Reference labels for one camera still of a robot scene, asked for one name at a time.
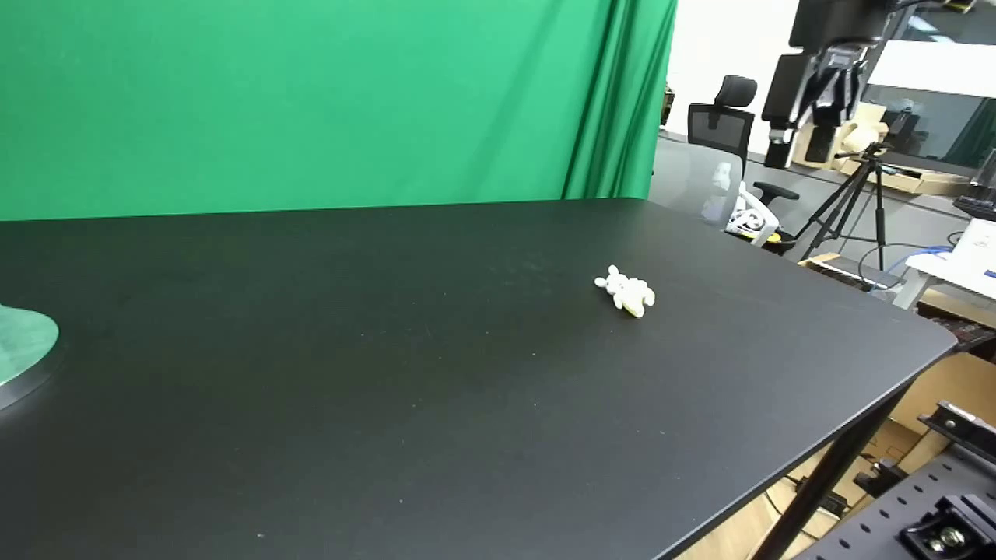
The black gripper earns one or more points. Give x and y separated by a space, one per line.
842 21

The white plush toy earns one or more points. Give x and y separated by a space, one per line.
625 292

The brown cardboard box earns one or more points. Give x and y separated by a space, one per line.
863 129

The black office chair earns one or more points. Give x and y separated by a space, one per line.
719 127

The black white checker board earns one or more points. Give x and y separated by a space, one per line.
749 216

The grey glossy desk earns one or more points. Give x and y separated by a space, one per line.
693 175

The white paper stack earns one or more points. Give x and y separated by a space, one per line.
967 260

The black table leg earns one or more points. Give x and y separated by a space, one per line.
828 470

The black perforated metal board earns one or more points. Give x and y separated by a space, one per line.
913 509

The green screen curtain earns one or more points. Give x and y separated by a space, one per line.
312 105

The black camera tripod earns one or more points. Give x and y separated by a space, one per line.
855 197

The round pale green base plate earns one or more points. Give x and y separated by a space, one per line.
20 343

